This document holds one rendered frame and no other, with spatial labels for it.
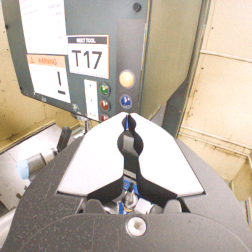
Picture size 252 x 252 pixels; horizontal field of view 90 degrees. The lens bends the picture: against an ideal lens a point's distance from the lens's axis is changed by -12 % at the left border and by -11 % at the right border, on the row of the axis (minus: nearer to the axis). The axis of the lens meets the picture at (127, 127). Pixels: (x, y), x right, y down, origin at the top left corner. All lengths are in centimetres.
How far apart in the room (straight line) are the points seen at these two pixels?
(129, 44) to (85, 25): 9
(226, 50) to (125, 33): 106
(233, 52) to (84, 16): 109
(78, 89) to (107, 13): 16
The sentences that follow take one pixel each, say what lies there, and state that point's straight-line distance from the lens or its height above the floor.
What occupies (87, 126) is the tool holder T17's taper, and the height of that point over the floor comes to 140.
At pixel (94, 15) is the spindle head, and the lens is 28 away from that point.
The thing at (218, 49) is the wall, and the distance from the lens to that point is 124.
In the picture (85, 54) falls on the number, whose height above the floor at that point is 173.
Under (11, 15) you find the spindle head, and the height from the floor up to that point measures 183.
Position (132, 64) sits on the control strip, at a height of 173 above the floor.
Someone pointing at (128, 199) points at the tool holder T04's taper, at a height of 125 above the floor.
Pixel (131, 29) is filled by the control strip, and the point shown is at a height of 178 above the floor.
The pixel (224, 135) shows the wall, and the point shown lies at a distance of 143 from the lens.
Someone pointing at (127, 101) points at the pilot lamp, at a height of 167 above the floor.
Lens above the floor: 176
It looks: 33 degrees down
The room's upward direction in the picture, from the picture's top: 4 degrees clockwise
